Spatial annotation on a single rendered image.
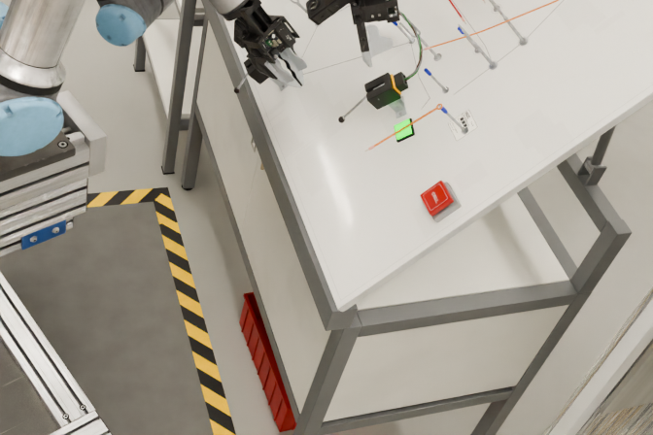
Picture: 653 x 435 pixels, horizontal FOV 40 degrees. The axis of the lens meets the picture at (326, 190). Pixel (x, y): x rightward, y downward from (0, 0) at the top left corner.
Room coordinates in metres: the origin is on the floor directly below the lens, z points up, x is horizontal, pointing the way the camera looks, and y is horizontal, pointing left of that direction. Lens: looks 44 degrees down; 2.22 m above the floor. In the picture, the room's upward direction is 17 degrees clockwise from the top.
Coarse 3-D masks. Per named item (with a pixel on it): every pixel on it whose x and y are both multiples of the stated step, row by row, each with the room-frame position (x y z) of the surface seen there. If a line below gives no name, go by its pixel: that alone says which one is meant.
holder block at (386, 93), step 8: (376, 80) 1.45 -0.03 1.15; (384, 80) 1.44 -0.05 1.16; (368, 88) 1.44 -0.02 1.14; (376, 88) 1.43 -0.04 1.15; (384, 88) 1.42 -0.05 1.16; (392, 88) 1.42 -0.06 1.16; (368, 96) 1.42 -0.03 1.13; (376, 96) 1.42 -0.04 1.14; (384, 96) 1.42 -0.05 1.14; (392, 96) 1.43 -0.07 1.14; (400, 96) 1.44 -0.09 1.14; (376, 104) 1.42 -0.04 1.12; (384, 104) 1.43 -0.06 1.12
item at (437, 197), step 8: (440, 184) 1.25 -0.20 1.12; (424, 192) 1.24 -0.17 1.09; (432, 192) 1.24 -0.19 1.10; (440, 192) 1.23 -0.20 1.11; (448, 192) 1.23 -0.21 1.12; (424, 200) 1.23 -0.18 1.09; (432, 200) 1.22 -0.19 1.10; (440, 200) 1.22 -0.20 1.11; (448, 200) 1.21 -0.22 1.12; (432, 208) 1.21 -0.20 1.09; (440, 208) 1.21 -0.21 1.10; (432, 216) 1.20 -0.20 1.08
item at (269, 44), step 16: (256, 0) 1.34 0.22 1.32; (224, 16) 1.33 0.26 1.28; (240, 16) 1.33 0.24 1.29; (256, 16) 1.34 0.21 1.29; (272, 16) 1.38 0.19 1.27; (256, 32) 1.33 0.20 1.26; (272, 32) 1.35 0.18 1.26; (288, 32) 1.35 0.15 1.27; (256, 48) 1.32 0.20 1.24; (272, 48) 1.33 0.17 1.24
